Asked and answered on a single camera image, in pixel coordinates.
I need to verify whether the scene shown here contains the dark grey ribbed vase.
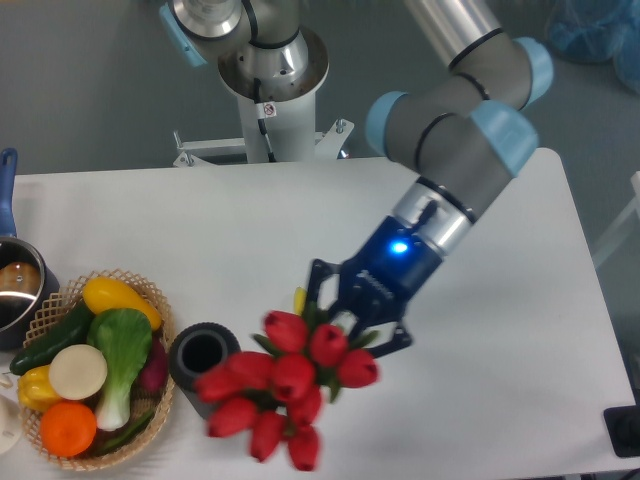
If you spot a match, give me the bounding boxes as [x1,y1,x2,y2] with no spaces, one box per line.
[168,322,240,419]

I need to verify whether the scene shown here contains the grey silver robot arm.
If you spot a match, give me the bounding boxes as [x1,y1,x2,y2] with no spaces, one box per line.
[160,1,553,361]

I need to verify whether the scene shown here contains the woven wicker basket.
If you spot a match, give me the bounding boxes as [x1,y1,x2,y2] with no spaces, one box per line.
[20,269,176,472]

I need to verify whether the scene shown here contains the green chili pepper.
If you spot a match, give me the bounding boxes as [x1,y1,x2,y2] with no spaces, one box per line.
[93,409,155,457]

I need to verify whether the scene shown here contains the white round object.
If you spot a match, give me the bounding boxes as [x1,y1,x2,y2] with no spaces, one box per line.
[0,395,22,455]

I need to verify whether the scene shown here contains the dark green cucumber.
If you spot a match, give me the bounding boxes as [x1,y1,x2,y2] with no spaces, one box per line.
[9,301,95,376]

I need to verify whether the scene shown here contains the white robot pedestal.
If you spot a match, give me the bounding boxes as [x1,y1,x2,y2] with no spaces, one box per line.
[174,26,354,167]

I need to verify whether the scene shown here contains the purple sweet potato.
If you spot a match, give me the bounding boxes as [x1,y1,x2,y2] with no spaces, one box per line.
[138,337,168,393]

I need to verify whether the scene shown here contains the white metal frame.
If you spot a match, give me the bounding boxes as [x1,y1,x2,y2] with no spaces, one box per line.
[592,171,639,269]

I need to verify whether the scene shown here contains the white round radish slice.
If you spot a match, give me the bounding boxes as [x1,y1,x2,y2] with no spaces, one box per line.
[49,344,107,400]

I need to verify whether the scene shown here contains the blue plastic bag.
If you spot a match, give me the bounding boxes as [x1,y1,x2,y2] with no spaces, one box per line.
[545,1,639,93]

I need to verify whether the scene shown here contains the blue handled saucepan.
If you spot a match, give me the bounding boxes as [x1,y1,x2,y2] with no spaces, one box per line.
[1,148,59,351]

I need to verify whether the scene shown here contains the green bok choy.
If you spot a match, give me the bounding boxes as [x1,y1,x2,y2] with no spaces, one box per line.
[87,308,152,432]

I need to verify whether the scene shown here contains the orange fruit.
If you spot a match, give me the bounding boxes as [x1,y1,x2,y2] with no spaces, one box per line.
[39,401,97,457]

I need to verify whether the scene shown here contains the yellow squash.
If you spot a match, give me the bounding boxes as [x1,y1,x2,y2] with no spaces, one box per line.
[82,277,162,331]

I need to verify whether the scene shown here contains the garlic clove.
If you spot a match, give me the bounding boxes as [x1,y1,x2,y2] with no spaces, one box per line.
[0,373,13,389]

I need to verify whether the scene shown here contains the yellow bell pepper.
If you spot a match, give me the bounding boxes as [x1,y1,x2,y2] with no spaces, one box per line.
[18,365,63,413]

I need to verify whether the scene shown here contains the yellow banana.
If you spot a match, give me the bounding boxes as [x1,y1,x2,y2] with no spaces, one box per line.
[293,287,307,316]

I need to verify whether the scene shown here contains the red tulip bouquet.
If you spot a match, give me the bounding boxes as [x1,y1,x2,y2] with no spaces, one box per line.
[194,304,380,471]

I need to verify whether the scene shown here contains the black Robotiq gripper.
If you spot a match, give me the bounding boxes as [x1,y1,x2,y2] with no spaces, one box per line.
[302,216,442,358]

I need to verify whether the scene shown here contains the black device at edge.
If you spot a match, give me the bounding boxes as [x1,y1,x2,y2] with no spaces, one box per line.
[603,405,639,458]

